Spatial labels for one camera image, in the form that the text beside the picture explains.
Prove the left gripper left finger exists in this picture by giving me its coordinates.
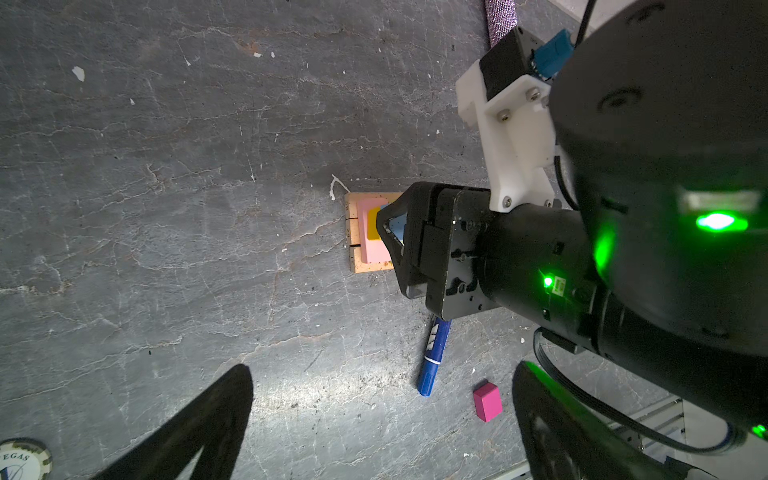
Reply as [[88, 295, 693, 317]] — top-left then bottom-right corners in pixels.
[[95, 364, 253, 479]]

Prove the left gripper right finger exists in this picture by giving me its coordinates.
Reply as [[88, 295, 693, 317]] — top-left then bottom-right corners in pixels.
[[512, 361, 666, 479]]

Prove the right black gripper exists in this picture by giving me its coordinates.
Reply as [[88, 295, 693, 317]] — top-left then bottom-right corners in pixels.
[[376, 181, 497, 320]]

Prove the light blue block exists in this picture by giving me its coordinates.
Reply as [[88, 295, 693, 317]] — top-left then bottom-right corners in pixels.
[[389, 214, 407, 244]]

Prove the pink block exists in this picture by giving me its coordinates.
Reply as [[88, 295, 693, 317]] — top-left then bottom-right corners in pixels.
[[357, 196, 391, 264]]

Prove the natural wood block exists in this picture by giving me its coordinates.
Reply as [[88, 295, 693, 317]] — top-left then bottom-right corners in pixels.
[[345, 192, 402, 219], [346, 218, 360, 248], [349, 245, 394, 274]]

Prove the magenta cube block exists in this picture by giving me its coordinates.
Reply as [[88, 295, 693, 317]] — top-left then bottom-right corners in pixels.
[[473, 382, 503, 422]]

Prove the blue white marker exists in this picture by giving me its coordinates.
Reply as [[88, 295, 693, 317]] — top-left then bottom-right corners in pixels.
[[417, 316, 451, 397]]

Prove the yellow arch block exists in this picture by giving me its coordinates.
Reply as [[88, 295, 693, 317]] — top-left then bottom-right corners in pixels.
[[366, 205, 381, 242]]

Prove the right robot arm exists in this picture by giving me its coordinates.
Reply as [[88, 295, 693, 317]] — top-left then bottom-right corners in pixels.
[[377, 1, 767, 438]]

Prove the small white gear piece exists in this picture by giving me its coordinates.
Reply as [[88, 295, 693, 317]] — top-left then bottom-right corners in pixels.
[[0, 438, 53, 480]]

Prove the glitter sprinkle tube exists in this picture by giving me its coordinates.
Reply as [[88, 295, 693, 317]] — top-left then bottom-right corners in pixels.
[[484, 0, 518, 47]]

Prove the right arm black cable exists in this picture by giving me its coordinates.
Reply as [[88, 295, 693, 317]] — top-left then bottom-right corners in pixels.
[[532, 326, 748, 455]]

